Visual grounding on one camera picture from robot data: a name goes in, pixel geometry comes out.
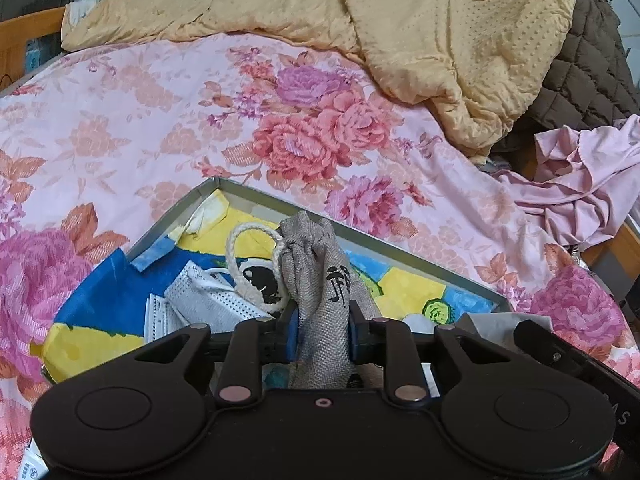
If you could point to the white face mask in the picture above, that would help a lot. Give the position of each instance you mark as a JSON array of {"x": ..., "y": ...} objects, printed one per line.
[{"x": 157, "y": 320}]

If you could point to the pink floral bed sheet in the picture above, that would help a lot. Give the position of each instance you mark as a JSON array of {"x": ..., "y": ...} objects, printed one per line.
[{"x": 125, "y": 110}]

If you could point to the shallow grey box colourful lining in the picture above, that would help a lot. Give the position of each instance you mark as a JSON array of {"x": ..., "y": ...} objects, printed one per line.
[{"x": 415, "y": 285}]

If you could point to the white printed packet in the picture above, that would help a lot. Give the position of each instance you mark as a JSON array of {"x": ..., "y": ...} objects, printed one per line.
[{"x": 32, "y": 465}]

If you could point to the grey face mask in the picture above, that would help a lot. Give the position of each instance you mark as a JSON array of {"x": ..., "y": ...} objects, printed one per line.
[{"x": 210, "y": 300}]

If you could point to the wooden bed frame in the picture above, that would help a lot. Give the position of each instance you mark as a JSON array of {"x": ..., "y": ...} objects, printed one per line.
[{"x": 30, "y": 35}]

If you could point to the grey cloth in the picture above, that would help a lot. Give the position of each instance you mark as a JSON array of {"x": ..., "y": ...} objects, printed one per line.
[{"x": 487, "y": 324}]

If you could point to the pink garment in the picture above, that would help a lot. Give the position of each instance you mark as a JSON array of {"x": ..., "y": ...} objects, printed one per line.
[{"x": 575, "y": 195}]

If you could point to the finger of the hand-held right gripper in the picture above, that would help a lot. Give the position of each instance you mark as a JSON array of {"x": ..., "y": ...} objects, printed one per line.
[{"x": 550, "y": 352}]

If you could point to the brown quilted blanket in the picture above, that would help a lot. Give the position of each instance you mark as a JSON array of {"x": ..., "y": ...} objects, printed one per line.
[{"x": 585, "y": 75}]

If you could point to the yellow quilt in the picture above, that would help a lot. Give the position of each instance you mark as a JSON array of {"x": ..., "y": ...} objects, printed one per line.
[{"x": 400, "y": 25}]

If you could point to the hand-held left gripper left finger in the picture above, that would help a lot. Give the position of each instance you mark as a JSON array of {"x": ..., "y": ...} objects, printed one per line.
[{"x": 293, "y": 335}]

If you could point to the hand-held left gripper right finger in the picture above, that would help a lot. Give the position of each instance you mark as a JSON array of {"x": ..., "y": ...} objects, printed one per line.
[{"x": 358, "y": 332}]

